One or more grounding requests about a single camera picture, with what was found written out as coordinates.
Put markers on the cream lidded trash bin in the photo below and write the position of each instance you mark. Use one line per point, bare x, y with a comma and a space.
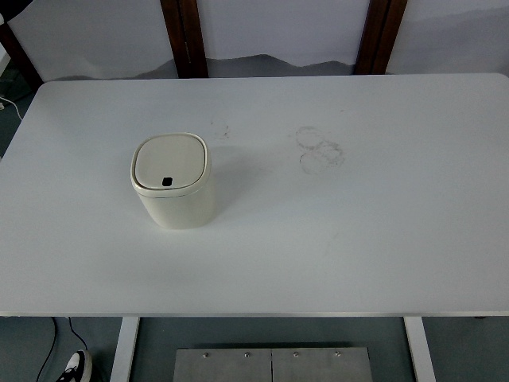
175, 207

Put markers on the white table leg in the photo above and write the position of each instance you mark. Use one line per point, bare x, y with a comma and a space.
419, 350
125, 350

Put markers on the grey metal plate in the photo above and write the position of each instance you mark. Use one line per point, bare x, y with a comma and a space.
238, 368

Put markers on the dark wooden screen post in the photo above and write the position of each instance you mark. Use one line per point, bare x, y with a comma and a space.
379, 36
187, 36
20, 55

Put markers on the person's foot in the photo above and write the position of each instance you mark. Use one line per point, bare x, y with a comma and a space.
77, 368

